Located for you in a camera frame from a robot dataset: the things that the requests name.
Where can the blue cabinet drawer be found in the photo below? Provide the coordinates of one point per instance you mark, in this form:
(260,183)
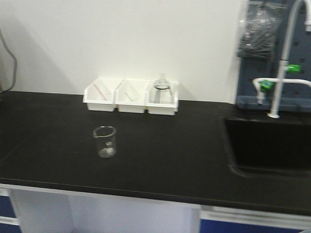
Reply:
(8,221)
(215,219)

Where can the red stirring rod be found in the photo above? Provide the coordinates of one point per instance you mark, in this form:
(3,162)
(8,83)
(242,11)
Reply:
(102,93)

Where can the blue pegboard drying rack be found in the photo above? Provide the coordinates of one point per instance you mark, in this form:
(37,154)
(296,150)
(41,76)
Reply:
(295,97)

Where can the clear glass beaker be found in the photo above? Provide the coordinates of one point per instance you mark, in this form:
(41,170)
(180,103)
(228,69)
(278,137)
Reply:
(105,138)

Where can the blue cabinet drawer right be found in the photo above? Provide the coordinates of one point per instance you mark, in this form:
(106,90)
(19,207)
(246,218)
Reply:
(215,219)

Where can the white right storage bin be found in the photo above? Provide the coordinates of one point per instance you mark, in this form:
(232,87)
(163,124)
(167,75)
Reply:
(163,109)

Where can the black lab sink basin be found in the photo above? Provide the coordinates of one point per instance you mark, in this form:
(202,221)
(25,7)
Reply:
(261,148)

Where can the white middle storage bin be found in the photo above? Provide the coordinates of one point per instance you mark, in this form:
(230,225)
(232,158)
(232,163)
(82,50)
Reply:
(131,96)

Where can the blue cabinet drawer left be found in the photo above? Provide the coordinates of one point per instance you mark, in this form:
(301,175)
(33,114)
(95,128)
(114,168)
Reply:
(8,221)

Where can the plastic bag of pegs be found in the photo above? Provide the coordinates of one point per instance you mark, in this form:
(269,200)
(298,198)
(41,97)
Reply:
(259,26)

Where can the clear glass flask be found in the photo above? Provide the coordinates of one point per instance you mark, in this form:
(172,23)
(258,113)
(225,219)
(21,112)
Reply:
(162,90)

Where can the white lab faucet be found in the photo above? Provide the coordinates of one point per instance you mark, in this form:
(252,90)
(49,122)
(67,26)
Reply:
(284,65)

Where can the white bin with red stick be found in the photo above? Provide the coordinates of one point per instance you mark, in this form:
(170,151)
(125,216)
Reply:
(94,101)

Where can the white storage bin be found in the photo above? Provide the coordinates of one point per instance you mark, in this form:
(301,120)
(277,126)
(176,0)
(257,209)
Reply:
(131,96)
(163,109)

